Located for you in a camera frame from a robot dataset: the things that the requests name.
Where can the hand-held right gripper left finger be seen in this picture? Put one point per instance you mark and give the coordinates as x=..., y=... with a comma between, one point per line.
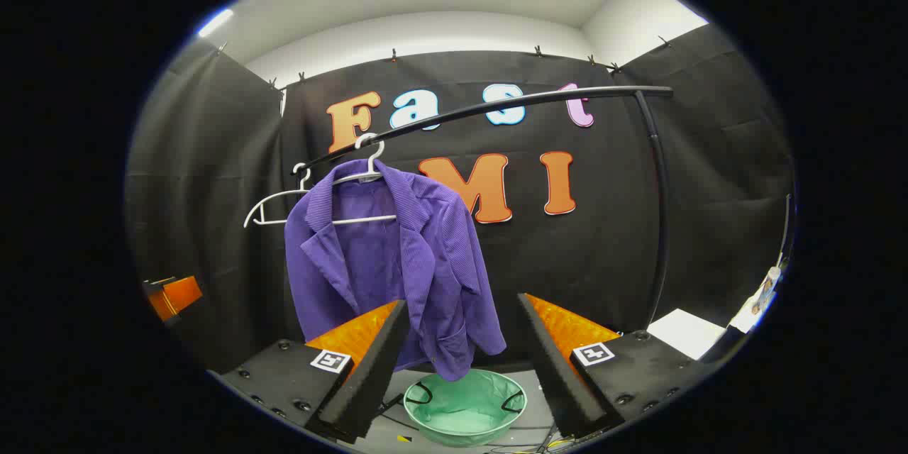
x=369, y=383

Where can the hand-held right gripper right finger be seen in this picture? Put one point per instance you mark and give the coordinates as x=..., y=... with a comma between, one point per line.
x=560, y=376

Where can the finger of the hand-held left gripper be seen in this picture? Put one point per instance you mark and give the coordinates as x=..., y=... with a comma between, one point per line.
x=177, y=296

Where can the green laundry hamper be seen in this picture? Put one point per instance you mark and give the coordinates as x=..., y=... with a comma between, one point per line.
x=461, y=411

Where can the white clothes hanger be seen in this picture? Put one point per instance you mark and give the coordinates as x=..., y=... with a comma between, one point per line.
x=365, y=219
x=306, y=183

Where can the black clothes rack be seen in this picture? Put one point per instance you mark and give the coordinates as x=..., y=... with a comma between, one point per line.
x=664, y=227

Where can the black backdrop cloth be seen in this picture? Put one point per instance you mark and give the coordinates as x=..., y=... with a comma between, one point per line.
x=603, y=262

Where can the white flat panel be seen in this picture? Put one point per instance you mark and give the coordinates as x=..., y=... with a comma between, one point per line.
x=684, y=333

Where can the white labelled bottle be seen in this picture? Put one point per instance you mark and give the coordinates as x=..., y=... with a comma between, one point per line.
x=766, y=291

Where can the row of black cloth clips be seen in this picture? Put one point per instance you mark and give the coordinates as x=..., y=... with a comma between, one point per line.
x=538, y=51

